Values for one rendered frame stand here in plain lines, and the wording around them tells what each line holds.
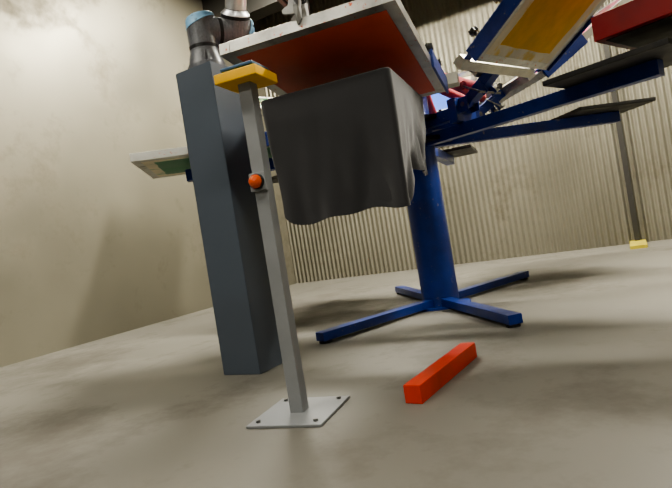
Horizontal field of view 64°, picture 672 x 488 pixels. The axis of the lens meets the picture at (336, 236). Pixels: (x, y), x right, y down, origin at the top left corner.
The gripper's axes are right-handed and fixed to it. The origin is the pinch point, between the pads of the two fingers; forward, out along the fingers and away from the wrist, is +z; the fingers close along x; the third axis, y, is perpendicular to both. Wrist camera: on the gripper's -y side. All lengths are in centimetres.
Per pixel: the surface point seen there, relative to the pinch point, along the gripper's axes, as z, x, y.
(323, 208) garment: 55, -15, 6
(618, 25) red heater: 0, -63, -93
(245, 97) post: 26.8, 18.1, 12.2
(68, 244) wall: 21, -143, 257
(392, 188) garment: 52, -15, -17
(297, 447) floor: 117, 27, 2
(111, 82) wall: -114, -185, 248
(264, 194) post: 54, 14, 11
